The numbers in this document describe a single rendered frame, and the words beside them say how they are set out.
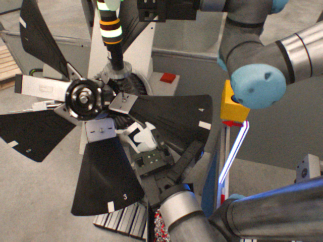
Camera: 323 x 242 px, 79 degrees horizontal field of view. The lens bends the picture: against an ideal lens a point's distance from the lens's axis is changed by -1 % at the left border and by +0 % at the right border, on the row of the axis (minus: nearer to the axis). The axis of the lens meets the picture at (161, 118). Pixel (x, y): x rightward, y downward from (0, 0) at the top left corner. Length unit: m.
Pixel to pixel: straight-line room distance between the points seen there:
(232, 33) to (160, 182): 0.34
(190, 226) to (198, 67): 1.04
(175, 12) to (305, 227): 0.40
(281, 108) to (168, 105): 1.04
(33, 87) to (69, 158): 1.23
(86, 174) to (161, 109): 0.29
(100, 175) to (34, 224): 1.28
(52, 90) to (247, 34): 0.69
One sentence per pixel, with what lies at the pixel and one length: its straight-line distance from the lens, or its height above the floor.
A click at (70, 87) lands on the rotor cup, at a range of 0.60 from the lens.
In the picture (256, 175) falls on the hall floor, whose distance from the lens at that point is 1.96.
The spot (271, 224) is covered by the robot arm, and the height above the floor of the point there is 1.26.
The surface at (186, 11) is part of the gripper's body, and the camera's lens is 0.43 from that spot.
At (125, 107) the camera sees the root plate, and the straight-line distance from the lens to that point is 0.57.
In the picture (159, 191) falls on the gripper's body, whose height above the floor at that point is 1.19.
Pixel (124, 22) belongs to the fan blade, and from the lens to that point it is 0.63.
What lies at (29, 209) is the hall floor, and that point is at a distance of 1.96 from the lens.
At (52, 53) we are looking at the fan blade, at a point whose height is 1.29.
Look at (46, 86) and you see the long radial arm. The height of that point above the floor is 1.12.
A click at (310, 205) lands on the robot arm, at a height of 1.34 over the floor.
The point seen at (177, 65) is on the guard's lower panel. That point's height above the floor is 0.91.
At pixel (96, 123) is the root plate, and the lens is 0.63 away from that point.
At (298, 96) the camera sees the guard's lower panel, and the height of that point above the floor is 0.81.
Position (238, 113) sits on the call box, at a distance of 0.84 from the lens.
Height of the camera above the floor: 1.58
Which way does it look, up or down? 46 degrees down
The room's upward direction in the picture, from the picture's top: straight up
